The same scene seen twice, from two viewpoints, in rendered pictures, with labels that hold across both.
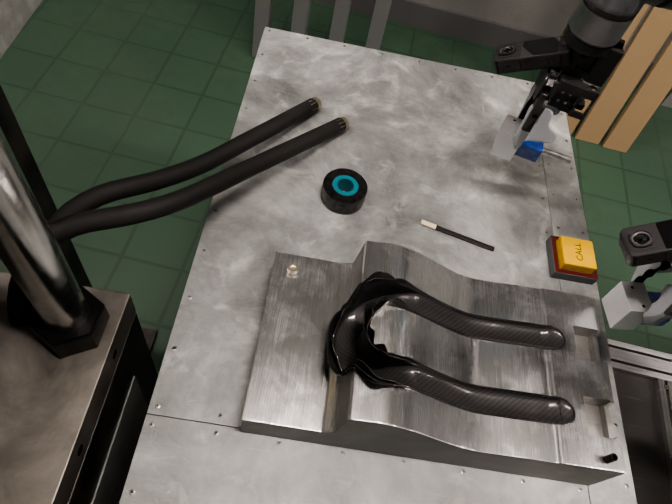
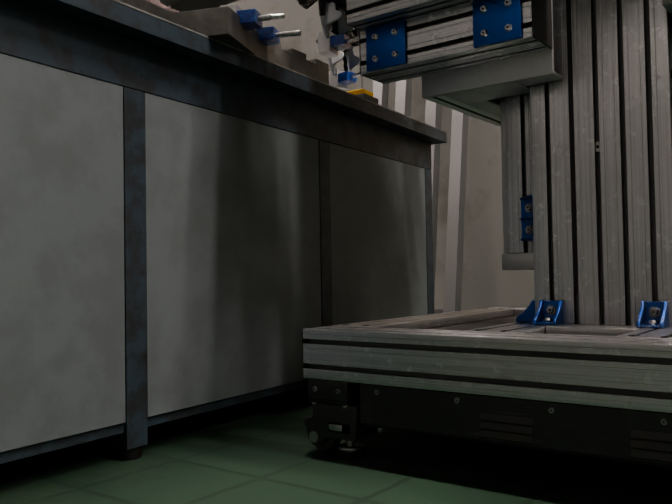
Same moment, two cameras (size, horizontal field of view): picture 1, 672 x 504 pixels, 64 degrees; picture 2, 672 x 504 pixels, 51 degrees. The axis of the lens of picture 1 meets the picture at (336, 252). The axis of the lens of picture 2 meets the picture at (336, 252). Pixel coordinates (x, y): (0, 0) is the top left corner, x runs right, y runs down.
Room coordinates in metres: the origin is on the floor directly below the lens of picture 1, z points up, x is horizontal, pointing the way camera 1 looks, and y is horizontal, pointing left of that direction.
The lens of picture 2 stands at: (-0.95, -1.61, 0.33)
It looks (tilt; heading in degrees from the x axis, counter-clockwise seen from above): 2 degrees up; 39
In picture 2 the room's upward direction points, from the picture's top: 1 degrees counter-clockwise
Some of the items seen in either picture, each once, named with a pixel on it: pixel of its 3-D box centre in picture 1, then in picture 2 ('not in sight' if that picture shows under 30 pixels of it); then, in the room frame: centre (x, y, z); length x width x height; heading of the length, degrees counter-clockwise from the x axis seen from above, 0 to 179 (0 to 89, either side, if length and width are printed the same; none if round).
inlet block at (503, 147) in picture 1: (534, 147); (349, 77); (0.76, -0.28, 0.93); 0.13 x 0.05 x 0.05; 84
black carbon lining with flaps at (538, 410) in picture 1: (456, 349); not in sight; (0.34, -0.19, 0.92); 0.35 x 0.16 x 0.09; 97
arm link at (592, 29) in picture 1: (599, 19); not in sight; (0.76, -0.26, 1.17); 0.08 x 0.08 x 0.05
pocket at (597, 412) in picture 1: (594, 421); not in sight; (0.31, -0.41, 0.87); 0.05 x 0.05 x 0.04; 7
